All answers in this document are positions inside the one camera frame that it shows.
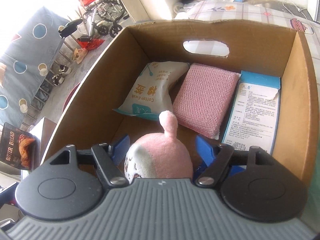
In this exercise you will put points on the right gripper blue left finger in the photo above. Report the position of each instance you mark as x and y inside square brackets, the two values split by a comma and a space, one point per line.
[119, 149]

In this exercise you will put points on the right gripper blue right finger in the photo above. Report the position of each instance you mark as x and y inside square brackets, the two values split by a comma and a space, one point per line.
[208, 150]

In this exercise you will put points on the pink plush toy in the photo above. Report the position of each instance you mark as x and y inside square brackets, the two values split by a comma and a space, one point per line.
[159, 155]

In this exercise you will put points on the pink sponge pad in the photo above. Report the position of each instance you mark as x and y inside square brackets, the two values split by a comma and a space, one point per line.
[203, 99]

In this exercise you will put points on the blue white medicine box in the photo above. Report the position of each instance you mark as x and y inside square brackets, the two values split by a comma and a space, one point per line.
[254, 116]

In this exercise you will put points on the cotton swab bag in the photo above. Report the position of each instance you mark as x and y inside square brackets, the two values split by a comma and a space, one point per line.
[149, 96]

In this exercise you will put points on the butter bread package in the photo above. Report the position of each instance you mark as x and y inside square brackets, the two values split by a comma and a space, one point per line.
[17, 147]

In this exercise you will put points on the blue circle pattern cloth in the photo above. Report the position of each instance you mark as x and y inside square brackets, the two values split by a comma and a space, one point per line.
[26, 63]

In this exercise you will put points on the wheelchair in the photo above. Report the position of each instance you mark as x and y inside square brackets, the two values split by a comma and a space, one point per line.
[105, 16]

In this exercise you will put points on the plaid printed bed sheet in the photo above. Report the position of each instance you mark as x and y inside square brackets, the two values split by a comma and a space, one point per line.
[213, 11]

